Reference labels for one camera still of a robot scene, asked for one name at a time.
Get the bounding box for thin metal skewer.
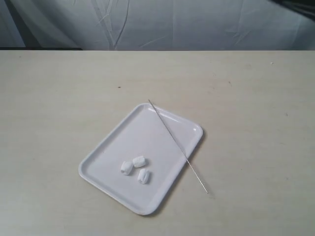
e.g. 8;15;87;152
148;99;209;194

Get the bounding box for white marshmallow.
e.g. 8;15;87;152
132;155;146;168
120;161;134;176

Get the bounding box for white marshmallow lowest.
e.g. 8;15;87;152
137;168;150;184

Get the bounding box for white plastic tray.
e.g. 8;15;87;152
78;103;203;215

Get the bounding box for grey wrinkled backdrop cloth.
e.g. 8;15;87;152
0;0;315;51

